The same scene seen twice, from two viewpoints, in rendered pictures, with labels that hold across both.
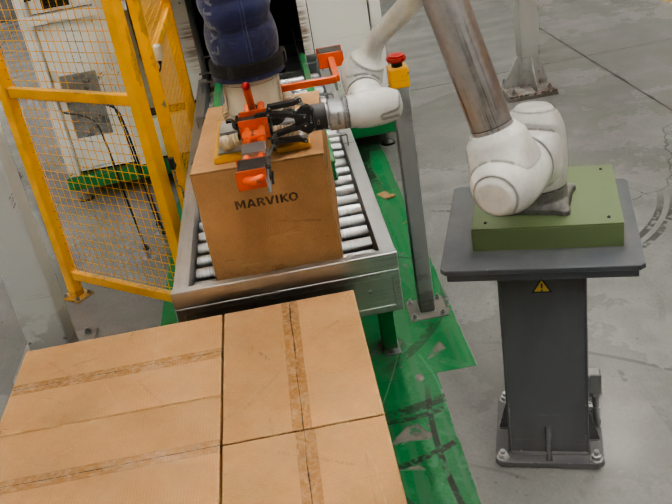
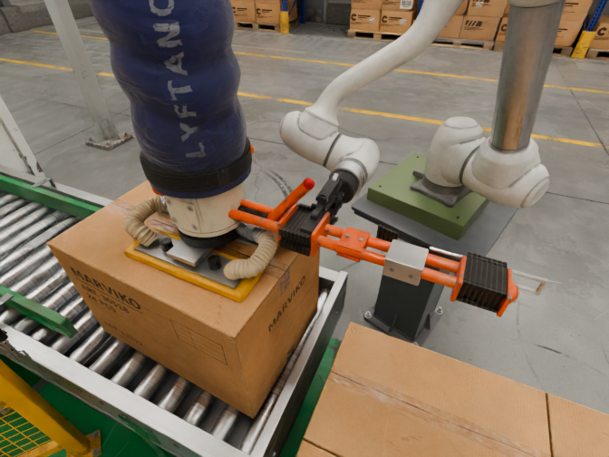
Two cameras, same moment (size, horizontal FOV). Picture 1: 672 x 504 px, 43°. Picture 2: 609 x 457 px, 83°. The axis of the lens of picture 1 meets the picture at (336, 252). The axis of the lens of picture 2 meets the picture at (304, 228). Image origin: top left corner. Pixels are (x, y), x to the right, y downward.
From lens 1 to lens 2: 2.18 m
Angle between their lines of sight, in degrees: 54
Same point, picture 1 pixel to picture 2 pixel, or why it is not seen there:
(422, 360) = not seen: hidden behind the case
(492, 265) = (485, 243)
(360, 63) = (332, 121)
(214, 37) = (190, 130)
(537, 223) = (477, 202)
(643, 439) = not seen: hidden behind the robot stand
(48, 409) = not seen: outside the picture
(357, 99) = (366, 157)
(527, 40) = (101, 108)
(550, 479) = (439, 337)
